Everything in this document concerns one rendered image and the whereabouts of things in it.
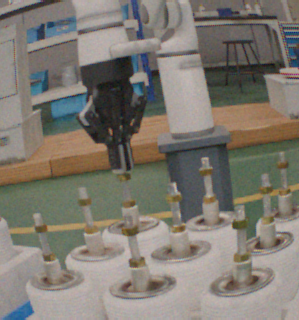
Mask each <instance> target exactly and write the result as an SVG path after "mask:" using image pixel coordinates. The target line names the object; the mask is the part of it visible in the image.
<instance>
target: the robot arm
mask: <svg viewBox="0 0 299 320"><path fill-rule="evenodd" d="M71 2H72V5H73V6H74V9H75V11H76V18H77V19H76V21H77V25H76V26H77V29H78V30H77V33H78V44H77V45H78V55H79V64H80V66H79V67H80V71H81V74H80V76H81V80H82V86H84V87H86V89H87V96H86V104H87V105H86V106H85V107H84V109H83V111H82V112H77V113H76V115H75V119H77V121H78V122H79V124H80V126H82V127H83V128H84V131H85V132H86V133H87V134H88V135H89V136H90V137H91V139H92V140H93V141H94V143H95V144H102V145H105V146H106V147H107V150H108V156H109V162H110V167H111V169H112V171H113V172H114V173H126V172H127V171H131V170H133V169H134V156H133V153H132V152H133V151H132V147H131V143H130V141H131V140H132V136H133V135H134V134H137V133H138V132H139V128H140V124H141V121H142V117H143V113H144V110H145V106H146V102H147V97H146V95H139V94H137V93H136V92H134V87H133V86H132V84H131V82H130V81H131V80H130V78H131V77H132V76H133V75H134V70H133V69H134V66H133V61H132V57H131V55H135V54H140V53H145V52H150V51H151V52H152V51H155V54H156V58H157V63H158V68H159V73H160V78H161V84H162V89H163V94H164V100H165V105H166V111H167V117H168V124H169V129H170V135H171V138H173V139H185V138H193V137H198V136H203V135H209V134H212V133H214V131H215V129H214V123H213V116H212V110H211V104H210V98H209V93H208V91H207V86H206V80H205V75H204V70H203V66H202V64H201V59H200V54H198V53H199V48H198V38H197V32H196V28H195V25H194V18H193V11H192V9H191V6H190V3H189V1H188V0H142V4H141V7H140V18H141V23H142V24H143V25H144V26H145V27H146V28H147V29H163V30H164V29H169V28H175V34H174V35H173V36H172V38H170V39H169V40H167V41H166V42H163V43H161V44H160V40H159V39H157V38H154V39H144V40H138V41H133V42H129V40H128V37H127V33H126V30H125V28H124V20H123V16H122V9H121V7H120V2H119V1H118V0H71ZM120 117H123V118H120ZM133 119H134V122H133ZM106 121H108V122H106ZM132 122H133V125H131V123H132ZM120 126H121V129H120ZM109 129H111V130H112V133H113V135H111V134H110V131H109Z"/></svg>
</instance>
